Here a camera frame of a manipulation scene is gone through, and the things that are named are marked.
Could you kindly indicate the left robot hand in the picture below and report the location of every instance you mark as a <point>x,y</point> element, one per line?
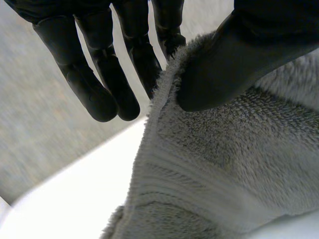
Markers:
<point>224,69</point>

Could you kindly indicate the grey towel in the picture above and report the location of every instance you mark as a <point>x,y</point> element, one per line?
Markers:
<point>211,161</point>

